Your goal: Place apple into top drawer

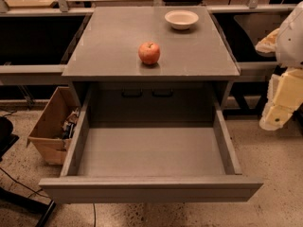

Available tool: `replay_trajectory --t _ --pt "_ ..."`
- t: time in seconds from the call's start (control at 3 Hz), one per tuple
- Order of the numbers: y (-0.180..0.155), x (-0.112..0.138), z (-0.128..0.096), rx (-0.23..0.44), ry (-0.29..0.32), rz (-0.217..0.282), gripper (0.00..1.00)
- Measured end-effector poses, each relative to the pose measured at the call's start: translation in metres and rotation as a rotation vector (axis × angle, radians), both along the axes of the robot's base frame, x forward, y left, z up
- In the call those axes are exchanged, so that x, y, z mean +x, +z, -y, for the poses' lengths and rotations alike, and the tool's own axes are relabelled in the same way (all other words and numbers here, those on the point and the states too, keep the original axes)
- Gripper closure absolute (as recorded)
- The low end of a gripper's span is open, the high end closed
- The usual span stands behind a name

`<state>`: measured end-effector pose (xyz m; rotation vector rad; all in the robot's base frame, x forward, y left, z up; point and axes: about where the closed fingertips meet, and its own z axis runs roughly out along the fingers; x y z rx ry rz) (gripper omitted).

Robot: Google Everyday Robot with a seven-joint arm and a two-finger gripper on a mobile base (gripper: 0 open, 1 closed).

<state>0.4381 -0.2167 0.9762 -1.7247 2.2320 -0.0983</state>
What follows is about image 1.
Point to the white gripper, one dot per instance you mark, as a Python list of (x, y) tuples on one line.
[(291, 43)]

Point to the red apple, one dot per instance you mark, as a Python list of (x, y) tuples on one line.
[(149, 53)]

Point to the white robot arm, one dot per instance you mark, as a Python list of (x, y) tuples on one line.
[(289, 41)]

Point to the grey drawer cabinet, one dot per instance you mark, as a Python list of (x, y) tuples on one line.
[(151, 67)]

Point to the open grey top drawer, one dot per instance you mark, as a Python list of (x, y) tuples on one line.
[(151, 145)]

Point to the white bowl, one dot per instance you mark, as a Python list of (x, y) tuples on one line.
[(181, 19)]

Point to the items in cardboard box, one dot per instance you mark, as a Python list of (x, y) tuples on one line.
[(69, 125)]

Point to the cardboard box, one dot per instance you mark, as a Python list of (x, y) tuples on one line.
[(44, 135)]

